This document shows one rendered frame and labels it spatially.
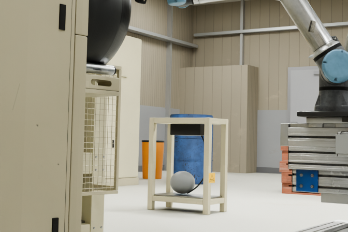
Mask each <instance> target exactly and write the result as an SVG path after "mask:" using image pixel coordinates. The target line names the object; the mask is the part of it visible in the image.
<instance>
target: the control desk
mask: <svg viewBox="0 0 348 232"><path fill-rule="evenodd" d="M88 18H89V0H0V232H81V216H82V184H83V151H84V119H85V87H86V55H87V37H86V36H87V35H88Z"/></svg>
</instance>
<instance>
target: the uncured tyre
mask: <svg viewBox="0 0 348 232"><path fill-rule="evenodd" d="M131 12H132V2H131V0H89V18H88V35H87V36H86V37H87V55H86V61H87V62H91V63H98V64H107V63H108V62H109V61H110V60H111V59H112V58H113V57H114V56H115V54H116V53H117V51H118V50H119V48H120V46H121V45H122V43H123V41H124V39H125V36H126V34H127V31H128V28H129V24H130V20H131Z"/></svg>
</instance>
